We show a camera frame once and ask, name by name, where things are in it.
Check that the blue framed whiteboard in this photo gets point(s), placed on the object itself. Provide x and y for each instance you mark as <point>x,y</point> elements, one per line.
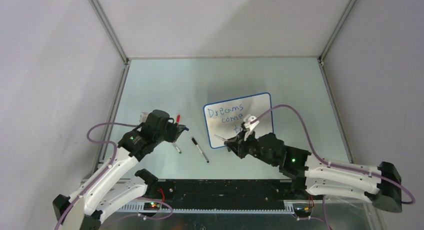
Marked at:
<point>224,118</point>

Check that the black whiteboard marker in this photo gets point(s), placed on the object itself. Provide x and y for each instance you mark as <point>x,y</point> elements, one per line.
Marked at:
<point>200,149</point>

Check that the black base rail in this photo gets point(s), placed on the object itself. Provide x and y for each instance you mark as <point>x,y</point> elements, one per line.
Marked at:
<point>225,194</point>

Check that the green whiteboard marker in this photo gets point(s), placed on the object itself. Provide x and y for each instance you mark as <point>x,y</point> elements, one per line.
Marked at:
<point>177,148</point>

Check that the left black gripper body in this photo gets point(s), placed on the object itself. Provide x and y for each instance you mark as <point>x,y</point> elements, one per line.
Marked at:
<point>170,134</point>

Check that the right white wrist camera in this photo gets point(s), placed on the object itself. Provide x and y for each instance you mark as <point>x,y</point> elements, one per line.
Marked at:
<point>248,126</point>

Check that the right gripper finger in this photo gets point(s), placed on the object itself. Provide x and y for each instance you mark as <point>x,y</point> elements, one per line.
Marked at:
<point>234,148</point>
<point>234,140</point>

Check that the red whiteboard marker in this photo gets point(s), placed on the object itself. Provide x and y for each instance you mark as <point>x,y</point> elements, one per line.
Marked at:
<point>178,119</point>

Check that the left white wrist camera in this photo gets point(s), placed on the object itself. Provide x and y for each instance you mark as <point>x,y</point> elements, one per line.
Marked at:
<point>143,117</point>

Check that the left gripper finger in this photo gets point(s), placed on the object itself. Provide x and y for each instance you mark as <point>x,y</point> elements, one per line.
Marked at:
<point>177,136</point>
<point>180,127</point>

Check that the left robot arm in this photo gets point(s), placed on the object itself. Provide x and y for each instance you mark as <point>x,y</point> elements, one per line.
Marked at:
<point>98,196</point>

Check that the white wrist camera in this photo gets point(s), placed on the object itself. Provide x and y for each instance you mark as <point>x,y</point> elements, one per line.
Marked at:
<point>143,117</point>
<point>248,126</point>

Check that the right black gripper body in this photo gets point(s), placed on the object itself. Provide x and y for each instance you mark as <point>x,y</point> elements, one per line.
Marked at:
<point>250,146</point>

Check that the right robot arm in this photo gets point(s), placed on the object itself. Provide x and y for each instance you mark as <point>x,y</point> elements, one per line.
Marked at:
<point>378,185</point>

